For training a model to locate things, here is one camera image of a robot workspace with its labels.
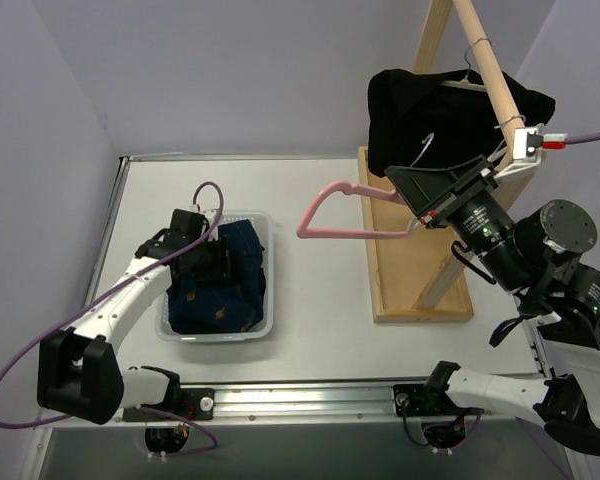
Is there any pink hanger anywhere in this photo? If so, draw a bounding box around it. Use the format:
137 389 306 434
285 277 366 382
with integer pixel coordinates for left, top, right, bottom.
296 132 436 240

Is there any blue denim skirt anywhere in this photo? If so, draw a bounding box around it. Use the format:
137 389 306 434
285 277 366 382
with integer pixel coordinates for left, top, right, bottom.
168 219 266 335

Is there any cream white hanger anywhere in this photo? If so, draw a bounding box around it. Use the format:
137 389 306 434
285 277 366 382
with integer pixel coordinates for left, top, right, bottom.
487 114 526 163

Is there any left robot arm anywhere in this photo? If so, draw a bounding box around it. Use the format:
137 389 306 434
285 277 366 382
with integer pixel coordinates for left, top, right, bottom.
37 209 228 425

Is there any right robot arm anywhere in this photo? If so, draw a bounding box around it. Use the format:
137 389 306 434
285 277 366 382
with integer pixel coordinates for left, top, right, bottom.
385 157 600 457

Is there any black garment on hanger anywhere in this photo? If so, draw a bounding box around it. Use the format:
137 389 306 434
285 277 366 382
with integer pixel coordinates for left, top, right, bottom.
367 67 556 179

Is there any white hanger far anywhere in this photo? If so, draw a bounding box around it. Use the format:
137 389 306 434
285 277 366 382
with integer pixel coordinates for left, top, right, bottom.
441 37 494 93

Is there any wooden clothes rack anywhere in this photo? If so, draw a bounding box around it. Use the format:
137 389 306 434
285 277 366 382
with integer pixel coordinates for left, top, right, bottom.
357 0 536 325

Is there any white plastic basket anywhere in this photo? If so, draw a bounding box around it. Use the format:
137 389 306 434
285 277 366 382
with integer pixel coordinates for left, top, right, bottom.
155 210 275 343

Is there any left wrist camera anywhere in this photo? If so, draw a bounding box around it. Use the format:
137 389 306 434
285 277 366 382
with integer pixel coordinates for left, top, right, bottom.
188 204 218 225

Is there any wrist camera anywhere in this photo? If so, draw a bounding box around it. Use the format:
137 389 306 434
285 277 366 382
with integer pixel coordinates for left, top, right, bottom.
188 204 218 225
494 124 568 184

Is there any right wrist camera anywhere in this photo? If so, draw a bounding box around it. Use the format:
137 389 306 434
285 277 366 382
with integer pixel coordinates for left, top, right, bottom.
494 124 568 184

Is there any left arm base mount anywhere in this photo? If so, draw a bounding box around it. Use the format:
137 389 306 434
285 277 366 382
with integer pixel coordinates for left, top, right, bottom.
122 388 219 462

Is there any aluminium rail table edge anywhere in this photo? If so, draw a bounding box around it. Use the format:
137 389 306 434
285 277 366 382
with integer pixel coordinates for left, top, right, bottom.
39 382 551 426

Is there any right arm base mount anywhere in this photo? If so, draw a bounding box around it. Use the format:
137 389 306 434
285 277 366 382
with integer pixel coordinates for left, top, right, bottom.
392 361 484 455

